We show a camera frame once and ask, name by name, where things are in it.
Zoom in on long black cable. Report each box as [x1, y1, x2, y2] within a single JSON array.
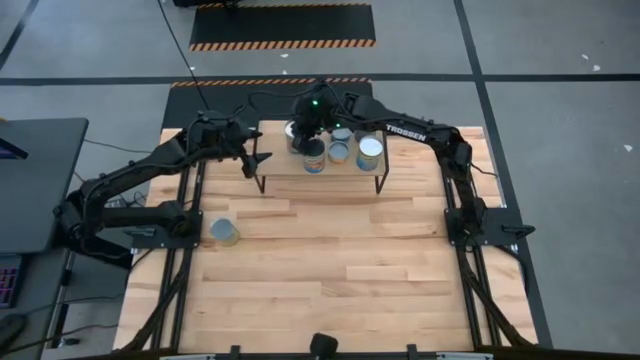
[[157, 0, 211, 111]]

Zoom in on black mat orange stripes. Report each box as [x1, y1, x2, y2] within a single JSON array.
[[162, 77, 375, 131], [188, 2, 377, 52]]

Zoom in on short orange-label can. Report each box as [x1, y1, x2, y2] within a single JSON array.
[[327, 140, 351, 165]]

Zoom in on dark laptop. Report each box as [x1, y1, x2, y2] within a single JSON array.
[[0, 135, 30, 161]]

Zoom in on black computer mouse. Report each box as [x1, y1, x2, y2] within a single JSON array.
[[0, 313, 28, 351]]

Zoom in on peaches can yellow-green label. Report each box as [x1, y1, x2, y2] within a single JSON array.
[[283, 119, 303, 155]]

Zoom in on backlit keyboard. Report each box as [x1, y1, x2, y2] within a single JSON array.
[[0, 253, 25, 310]]

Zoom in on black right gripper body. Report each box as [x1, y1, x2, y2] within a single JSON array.
[[291, 84, 354, 140]]

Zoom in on carrots can yellow-green label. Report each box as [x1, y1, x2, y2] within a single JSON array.
[[209, 217, 241, 248]]

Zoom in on black desk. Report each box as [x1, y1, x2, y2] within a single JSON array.
[[0, 117, 90, 256]]

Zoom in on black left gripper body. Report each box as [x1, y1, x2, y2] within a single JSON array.
[[186, 112, 250, 160]]

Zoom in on grey desk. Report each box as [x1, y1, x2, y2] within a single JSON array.
[[0, 247, 76, 360]]

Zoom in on wooden shelf black legs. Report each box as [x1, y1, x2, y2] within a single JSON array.
[[251, 118, 391, 195]]

